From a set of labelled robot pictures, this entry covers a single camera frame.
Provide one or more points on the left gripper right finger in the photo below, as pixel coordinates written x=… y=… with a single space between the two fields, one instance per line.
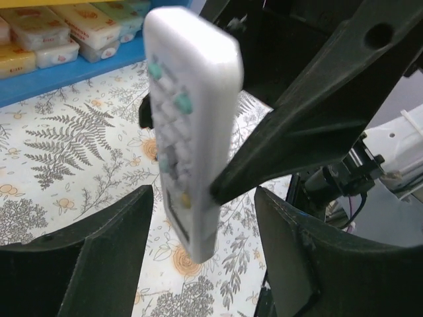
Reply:
x=315 y=269

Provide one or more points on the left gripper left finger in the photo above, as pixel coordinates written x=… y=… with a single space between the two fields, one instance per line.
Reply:
x=89 y=268

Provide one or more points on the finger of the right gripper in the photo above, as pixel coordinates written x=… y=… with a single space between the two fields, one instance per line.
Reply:
x=323 y=112
x=144 y=113

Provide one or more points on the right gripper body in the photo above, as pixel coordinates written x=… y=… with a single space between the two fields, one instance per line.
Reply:
x=277 y=38

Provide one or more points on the white remote control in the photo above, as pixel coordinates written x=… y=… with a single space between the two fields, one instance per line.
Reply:
x=195 y=73

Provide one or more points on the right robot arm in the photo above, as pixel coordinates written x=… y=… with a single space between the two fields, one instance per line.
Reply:
x=397 y=145

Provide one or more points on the floral table cloth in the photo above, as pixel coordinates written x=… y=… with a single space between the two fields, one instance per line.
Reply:
x=76 y=150

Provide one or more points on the green soap pack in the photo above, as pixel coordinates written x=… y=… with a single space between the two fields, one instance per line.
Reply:
x=129 y=14

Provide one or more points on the blue yellow pink shelf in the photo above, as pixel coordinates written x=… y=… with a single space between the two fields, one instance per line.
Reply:
x=39 y=81

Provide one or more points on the yellow soap pack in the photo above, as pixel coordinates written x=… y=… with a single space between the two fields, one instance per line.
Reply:
x=16 y=61

